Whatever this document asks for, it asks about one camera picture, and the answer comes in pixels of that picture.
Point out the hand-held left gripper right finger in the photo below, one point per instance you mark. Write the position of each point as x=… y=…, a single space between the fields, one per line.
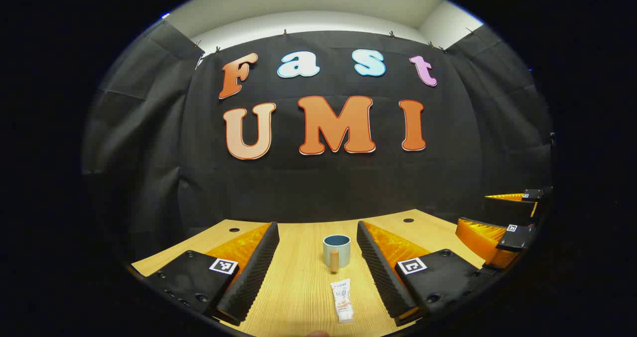
x=373 y=262

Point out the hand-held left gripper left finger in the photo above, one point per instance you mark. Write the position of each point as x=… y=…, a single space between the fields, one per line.
x=259 y=257

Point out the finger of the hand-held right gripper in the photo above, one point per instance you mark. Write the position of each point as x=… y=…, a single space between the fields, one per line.
x=477 y=237
x=533 y=194

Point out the white toothpaste tube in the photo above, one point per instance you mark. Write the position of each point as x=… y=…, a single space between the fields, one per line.
x=342 y=302

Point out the wooden desktop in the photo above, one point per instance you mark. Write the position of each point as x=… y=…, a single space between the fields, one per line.
x=298 y=277

